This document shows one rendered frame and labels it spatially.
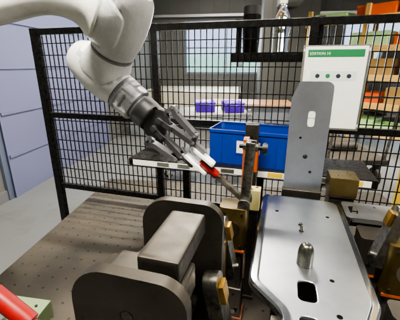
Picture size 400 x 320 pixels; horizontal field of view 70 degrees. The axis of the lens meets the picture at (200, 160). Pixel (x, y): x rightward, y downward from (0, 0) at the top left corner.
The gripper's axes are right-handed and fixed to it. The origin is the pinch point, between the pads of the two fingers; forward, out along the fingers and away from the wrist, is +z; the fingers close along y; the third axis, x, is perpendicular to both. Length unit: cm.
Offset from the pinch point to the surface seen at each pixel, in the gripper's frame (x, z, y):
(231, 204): -0.8, 13.3, -3.2
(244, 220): -2.8, 17.8, -3.1
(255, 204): 6.2, 19.2, -1.8
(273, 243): -7.1, 25.2, -0.4
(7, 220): 114, -101, -227
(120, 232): 29, -6, -63
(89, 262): 8, -6, -64
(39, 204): 148, -98, -225
